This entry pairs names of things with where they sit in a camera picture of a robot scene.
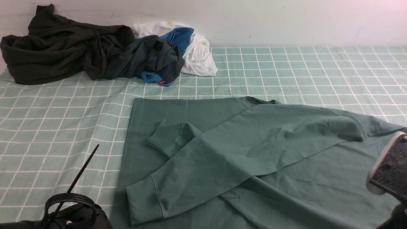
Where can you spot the dark grey crumpled garment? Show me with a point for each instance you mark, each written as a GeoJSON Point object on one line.
{"type": "Point", "coordinates": [150, 54]}

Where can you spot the dark olive crumpled garment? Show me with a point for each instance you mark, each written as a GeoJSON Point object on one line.
{"type": "Point", "coordinates": [57, 48]}

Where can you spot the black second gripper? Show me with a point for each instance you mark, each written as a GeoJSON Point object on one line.
{"type": "Point", "coordinates": [398, 218]}

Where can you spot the green checkered tablecloth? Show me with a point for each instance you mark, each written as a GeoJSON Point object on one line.
{"type": "Point", "coordinates": [47, 131]}

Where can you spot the white crumpled garment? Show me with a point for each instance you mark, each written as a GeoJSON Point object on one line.
{"type": "Point", "coordinates": [198, 58]}

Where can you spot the green long-sleeved shirt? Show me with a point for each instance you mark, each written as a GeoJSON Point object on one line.
{"type": "Point", "coordinates": [244, 163]}

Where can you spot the blue crumpled garment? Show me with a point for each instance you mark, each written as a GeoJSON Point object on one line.
{"type": "Point", "coordinates": [179, 37]}

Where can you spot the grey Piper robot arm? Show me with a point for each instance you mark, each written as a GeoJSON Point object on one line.
{"type": "Point", "coordinates": [86, 214]}

